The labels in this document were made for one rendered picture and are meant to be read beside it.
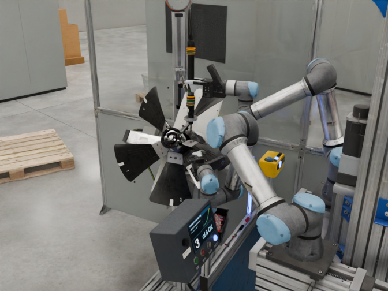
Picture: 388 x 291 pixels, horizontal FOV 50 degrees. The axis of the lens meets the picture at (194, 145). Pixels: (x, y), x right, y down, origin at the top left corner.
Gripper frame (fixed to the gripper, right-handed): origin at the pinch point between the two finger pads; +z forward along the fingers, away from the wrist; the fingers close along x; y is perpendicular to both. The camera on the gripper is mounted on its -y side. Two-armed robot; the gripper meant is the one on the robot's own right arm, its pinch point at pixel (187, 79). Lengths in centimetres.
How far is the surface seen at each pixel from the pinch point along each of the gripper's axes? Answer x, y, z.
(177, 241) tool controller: -88, 30, -27
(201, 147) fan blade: -3.9, 34.2, -8.7
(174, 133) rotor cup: -1.9, 28.9, 6.7
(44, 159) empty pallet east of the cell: 143, 140, 212
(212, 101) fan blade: 12.0, 13.6, -9.9
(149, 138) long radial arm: 14, 41, 29
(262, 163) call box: 15, 47, -38
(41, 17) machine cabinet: 414, 25, 400
